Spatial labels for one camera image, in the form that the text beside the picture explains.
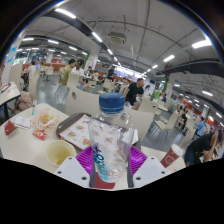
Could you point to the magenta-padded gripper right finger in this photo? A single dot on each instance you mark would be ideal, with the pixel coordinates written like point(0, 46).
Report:
point(138, 160)

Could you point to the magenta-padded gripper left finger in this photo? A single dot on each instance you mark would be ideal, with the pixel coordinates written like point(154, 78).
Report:
point(85, 160)

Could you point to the clear water bottle blue cap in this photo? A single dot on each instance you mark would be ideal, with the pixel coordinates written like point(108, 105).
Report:
point(111, 140)

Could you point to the cream plastic cup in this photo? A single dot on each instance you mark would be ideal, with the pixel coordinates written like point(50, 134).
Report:
point(60, 153)

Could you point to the printed paper tray liner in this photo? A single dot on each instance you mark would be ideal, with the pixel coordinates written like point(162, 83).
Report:
point(76, 131)

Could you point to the flat round red coaster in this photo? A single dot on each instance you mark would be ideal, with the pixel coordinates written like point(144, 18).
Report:
point(105, 184)

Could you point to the red paper cup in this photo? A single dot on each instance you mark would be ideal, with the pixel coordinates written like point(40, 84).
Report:
point(170, 156)

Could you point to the cream chair with round hole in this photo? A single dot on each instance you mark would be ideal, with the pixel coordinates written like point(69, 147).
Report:
point(83, 101)
point(143, 121)

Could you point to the dark brown food tray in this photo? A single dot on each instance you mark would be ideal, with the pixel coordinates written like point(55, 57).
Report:
point(63, 125)

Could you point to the cream dining chairs group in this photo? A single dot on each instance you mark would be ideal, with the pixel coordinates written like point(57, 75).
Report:
point(171, 121)

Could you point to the flat red snack packet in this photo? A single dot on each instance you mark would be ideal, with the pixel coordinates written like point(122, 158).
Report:
point(40, 135)

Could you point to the person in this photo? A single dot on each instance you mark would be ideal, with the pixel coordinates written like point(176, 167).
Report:
point(66, 73)
point(80, 75)
point(200, 148)
point(134, 91)
point(200, 126)

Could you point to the small teal bottle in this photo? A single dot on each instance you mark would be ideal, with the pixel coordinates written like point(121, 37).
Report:
point(33, 108)

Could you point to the white printed card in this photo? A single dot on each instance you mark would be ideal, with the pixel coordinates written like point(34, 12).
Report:
point(22, 122)

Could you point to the small red box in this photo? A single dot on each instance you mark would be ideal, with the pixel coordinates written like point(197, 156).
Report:
point(10, 127)

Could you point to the pink bag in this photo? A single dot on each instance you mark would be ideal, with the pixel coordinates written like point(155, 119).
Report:
point(25, 101)

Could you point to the cream neighbouring dining table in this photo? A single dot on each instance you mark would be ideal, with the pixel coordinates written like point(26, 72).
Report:
point(8, 93)

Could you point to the ceiling air conditioner unit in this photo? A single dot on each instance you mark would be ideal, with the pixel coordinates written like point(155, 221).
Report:
point(116, 38)

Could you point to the ceiling strip lights group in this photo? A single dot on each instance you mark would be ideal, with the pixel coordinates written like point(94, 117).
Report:
point(201, 43)

